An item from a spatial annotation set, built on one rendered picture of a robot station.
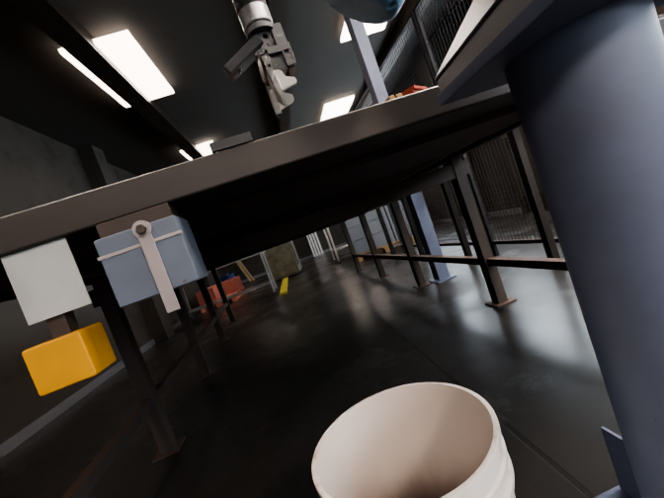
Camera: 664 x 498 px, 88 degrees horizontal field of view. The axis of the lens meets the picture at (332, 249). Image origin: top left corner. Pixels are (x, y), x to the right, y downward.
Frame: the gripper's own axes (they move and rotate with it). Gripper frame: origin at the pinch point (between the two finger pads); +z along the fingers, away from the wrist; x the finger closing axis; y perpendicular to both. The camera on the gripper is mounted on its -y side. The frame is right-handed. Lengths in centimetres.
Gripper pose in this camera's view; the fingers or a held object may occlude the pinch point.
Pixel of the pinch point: (280, 112)
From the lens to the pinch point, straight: 91.6
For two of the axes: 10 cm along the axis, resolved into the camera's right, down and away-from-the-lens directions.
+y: 9.2, -3.5, 1.7
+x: -1.8, 0.1, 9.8
